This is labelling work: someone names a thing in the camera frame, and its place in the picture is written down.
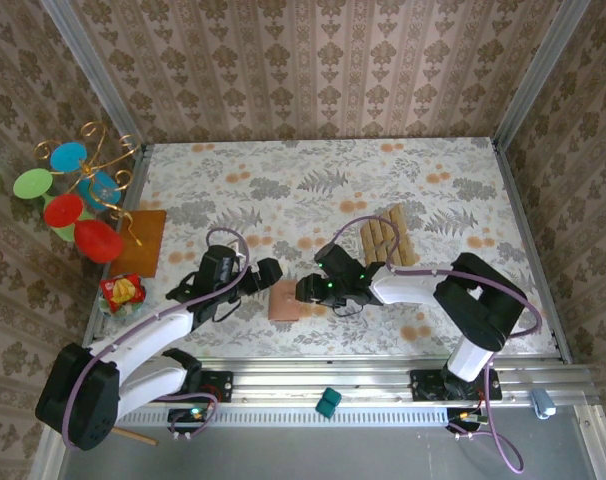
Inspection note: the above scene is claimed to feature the small circuit board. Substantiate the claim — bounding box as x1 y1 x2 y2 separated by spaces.
168 405 218 435
447 407 487 434

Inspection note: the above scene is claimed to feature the long aluminium mounting rail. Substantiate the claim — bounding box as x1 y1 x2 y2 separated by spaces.
52 357 597 406

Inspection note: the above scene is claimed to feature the green plastic goblet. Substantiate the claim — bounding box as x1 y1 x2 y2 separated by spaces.
12 168 92 244

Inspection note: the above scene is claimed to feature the gold wire glass rack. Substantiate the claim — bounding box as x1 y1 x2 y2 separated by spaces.
35 121 145 247

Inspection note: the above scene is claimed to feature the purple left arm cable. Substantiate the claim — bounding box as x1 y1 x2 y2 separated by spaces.
62 227 257 451

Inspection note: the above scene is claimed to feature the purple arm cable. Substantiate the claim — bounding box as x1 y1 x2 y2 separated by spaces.
332 215 542 474
62 227 257 451

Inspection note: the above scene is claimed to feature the blue plastic goblet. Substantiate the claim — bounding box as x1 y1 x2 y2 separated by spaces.
50 141 123 209

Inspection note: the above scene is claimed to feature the aluminium frame bar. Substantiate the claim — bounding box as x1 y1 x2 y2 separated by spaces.
30 432 69 480
572 404 606 480

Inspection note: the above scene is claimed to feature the teal small box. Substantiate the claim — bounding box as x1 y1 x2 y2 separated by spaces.
315 386 343 419

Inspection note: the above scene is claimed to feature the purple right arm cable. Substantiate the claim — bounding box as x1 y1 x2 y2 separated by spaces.
332 215 542 474

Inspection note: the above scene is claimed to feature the aluminium corner post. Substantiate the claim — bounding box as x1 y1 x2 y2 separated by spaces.
38 0 147 149
491 0 593 147

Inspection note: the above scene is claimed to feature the clear glass bowl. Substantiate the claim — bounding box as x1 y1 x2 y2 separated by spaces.
100 284 148 320

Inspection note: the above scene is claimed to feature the brown wooden board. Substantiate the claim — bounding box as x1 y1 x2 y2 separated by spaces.
107 209 168 279

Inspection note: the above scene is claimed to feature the wooden mallet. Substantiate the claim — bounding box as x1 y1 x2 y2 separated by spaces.
113 427 160 447

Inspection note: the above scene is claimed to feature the red plastic goblet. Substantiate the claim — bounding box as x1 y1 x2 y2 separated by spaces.
43 193 125 265

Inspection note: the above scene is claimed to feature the aluminium table side rail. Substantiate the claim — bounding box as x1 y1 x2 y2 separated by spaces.
85 143 150 362
489 138 573 364

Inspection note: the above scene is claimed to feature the red yellow snack packet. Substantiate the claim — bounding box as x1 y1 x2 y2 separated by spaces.
99 273 147 314

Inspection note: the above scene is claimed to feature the white blue clamp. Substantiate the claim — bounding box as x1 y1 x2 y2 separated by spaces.
529 388 558 420

